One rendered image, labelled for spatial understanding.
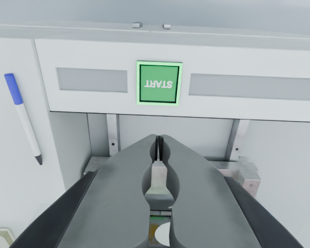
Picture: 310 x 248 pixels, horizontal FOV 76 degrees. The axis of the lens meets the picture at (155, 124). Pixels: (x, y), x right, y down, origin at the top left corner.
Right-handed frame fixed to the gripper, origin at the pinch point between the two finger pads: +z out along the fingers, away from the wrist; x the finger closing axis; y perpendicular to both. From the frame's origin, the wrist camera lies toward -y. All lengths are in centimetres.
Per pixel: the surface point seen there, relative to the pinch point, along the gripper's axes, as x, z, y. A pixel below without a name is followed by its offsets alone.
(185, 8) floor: 14, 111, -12
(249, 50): 10.7, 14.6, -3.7
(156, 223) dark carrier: 1.4, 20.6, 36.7
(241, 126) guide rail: 17.7, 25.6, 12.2
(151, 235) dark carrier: 0.3, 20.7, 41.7
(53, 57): -12.8, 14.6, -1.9
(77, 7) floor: -43, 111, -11
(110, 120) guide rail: -9.1, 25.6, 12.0
